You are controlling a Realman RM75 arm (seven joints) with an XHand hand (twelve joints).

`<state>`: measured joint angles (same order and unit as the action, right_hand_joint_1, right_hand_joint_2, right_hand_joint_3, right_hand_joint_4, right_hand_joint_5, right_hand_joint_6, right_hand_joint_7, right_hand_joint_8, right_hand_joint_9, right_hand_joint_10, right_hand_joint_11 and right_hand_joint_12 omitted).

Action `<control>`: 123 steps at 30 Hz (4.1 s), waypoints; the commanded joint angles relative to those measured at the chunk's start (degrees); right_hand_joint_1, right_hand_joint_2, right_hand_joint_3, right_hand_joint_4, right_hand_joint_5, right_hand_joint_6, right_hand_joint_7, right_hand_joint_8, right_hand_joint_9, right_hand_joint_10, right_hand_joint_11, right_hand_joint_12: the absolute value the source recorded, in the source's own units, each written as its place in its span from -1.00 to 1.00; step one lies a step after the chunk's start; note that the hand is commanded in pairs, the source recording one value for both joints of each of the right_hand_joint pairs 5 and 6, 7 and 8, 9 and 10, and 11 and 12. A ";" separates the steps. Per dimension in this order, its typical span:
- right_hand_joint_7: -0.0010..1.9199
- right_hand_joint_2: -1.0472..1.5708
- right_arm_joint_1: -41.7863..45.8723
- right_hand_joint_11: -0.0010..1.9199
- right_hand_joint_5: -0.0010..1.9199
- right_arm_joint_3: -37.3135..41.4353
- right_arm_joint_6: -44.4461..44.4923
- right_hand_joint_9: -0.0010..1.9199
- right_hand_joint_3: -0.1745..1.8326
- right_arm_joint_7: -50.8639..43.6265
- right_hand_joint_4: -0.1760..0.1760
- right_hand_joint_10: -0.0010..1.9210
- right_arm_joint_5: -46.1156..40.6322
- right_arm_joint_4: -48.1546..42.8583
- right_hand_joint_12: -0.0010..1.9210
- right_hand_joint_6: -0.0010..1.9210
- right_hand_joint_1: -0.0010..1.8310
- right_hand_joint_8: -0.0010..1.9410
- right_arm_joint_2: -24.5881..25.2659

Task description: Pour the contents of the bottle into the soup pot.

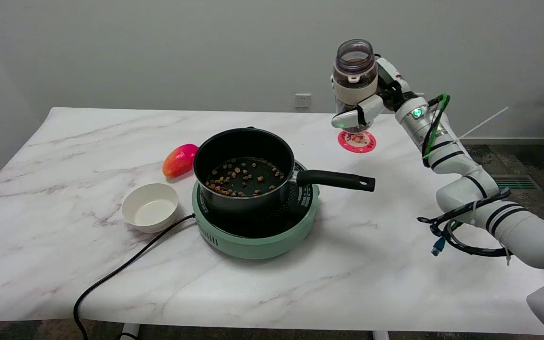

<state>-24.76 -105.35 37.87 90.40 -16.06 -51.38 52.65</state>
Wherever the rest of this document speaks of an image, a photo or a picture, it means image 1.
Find floor vent grille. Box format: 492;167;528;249
491;175;537;191

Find black power cord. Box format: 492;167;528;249
73;213;196;340

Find white bowl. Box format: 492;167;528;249
121;183;179;234

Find pink round coaster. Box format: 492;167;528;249
338;130;377;153

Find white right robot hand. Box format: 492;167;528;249
331;57;417;130

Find red yellow mango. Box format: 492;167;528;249
162;144;199;179

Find brown food pellets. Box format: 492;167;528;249
204;158;285;197

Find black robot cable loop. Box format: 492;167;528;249
417;188;513;258

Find green induction cooker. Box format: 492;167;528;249
192;160;320;260

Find black soup pot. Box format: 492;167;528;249
193;127;376;216

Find green robot cable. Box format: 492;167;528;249
422;93;451;168

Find white zip tie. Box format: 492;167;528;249
423;107;509;159

